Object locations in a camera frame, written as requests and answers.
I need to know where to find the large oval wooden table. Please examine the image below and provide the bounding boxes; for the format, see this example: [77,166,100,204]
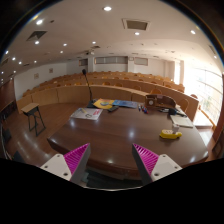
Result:
[48,107,208,179]

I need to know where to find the white closed laptop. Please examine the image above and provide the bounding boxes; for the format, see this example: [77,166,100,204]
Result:
[170,115,193,128]

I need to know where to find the yellow power strip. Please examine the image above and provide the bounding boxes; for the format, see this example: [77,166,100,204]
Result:
[160,129,182,139]

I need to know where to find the red and blue markers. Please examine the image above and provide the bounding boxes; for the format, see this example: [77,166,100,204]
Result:
[138,104,149,114]

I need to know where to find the black gooseneck microphone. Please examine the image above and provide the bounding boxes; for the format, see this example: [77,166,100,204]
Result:
[82,69,96,108]

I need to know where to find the white paper sheet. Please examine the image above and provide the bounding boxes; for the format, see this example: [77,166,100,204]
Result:
[71,108,102,120]

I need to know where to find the small wooden side desk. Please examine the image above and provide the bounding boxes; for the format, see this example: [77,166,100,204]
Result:
[21,103,46,135]

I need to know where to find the black remote control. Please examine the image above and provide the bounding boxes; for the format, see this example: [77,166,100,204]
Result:
[108,106,119,112]

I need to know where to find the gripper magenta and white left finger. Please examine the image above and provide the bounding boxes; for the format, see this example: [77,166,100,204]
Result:
[41,143,91,184]

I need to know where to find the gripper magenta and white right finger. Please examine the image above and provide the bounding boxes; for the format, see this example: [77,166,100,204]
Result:
[132,143,181,185]

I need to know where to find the white charger plug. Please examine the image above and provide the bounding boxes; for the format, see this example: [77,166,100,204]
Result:
[172,124,179,133]

